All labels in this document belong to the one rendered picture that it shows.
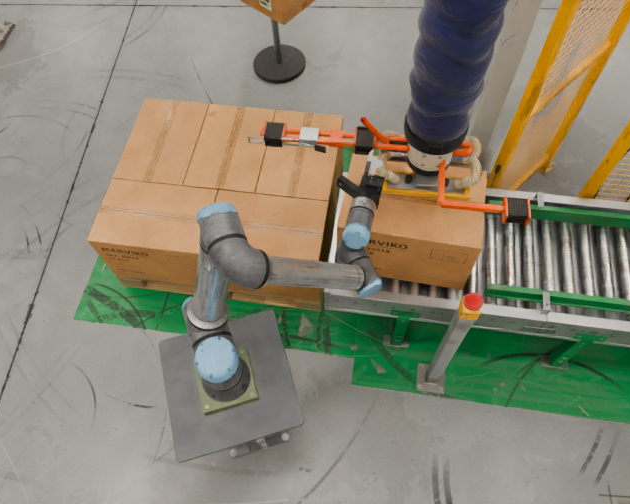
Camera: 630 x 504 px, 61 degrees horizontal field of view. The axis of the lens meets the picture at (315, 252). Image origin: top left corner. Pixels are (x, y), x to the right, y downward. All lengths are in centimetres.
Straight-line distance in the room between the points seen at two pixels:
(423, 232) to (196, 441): 122
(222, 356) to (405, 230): 90
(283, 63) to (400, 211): 224
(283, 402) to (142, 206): 135
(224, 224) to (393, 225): 95
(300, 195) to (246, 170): 34
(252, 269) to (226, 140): 174
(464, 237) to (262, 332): 92
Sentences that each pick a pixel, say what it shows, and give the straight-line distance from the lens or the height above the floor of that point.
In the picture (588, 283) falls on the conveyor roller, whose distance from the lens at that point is 282.
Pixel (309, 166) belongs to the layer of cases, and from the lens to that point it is 294.
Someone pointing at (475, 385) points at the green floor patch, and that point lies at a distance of 305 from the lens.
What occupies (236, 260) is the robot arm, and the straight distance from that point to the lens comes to 145.
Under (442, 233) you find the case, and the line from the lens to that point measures 226.
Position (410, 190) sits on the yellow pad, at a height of 116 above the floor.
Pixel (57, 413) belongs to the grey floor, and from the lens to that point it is 328.
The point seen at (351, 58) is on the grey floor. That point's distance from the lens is 433.
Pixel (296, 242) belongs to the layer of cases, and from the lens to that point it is 268.
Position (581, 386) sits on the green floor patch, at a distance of 322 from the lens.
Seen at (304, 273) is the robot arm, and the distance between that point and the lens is 160.
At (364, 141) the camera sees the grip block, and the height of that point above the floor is 129.
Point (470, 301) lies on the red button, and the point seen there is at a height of 104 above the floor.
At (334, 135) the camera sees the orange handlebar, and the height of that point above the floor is 129.
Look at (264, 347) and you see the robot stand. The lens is 224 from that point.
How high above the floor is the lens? 286
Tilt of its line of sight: 61 degrees down
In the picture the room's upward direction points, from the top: 4 degrees counter-clockwise
